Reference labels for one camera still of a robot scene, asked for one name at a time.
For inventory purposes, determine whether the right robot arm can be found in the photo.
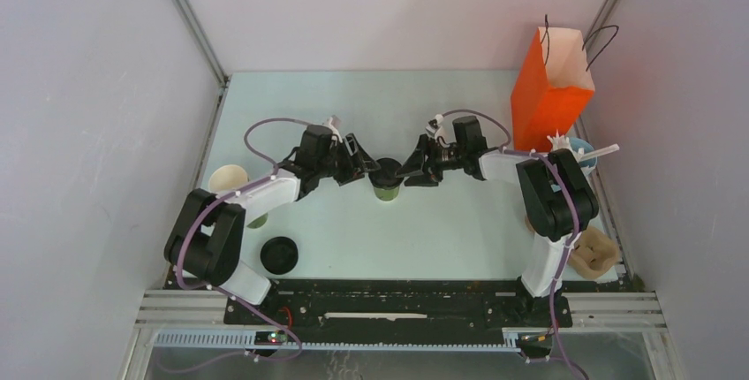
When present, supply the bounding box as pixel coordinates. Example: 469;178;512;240
395;110;599;325

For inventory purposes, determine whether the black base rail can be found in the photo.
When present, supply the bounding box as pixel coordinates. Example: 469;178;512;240
260;279;572;347

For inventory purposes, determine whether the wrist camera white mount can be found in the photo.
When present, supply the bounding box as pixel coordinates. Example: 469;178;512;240
322;115;343;144
425;114;447;147

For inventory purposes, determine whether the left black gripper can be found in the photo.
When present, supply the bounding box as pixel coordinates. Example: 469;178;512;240
315;133;379;186

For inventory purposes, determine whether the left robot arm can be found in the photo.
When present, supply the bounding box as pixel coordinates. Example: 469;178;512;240
163;125;380;324

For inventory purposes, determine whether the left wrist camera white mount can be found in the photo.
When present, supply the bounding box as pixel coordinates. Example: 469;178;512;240
322;115;343;144

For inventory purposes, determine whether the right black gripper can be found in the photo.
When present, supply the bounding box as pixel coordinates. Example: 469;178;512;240
396;133;467;187

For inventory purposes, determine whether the brown pulp cup carrier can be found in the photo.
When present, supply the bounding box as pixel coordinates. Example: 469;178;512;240
562;218;621;283

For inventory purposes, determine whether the orange paper bag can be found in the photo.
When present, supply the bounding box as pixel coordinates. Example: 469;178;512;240
511;21;596;152

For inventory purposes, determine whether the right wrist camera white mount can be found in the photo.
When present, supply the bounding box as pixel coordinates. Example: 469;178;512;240
425;114;447;147

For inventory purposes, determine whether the stack of paper cups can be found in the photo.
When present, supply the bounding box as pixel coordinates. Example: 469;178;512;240
208;164;249;194

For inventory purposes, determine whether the black coffee cup lid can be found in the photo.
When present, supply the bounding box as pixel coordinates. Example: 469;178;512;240
368;157;404;190

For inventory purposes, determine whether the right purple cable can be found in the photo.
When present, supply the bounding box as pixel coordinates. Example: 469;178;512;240
442;110;589;380

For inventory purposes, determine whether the blue cup of stirrers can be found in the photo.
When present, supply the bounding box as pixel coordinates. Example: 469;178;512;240
547;133;620;176

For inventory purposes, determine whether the purple cable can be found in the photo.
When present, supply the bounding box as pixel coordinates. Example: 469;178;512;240
442;110;589;380
172;118;317;367

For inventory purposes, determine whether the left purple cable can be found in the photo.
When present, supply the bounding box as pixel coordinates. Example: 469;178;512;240
172;118;317;367

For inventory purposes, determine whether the stack of black lids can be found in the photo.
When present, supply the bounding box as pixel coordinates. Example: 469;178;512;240
260;236;299;275

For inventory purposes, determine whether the green paper coffee cup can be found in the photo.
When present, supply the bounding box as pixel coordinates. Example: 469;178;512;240
373;185;400;201

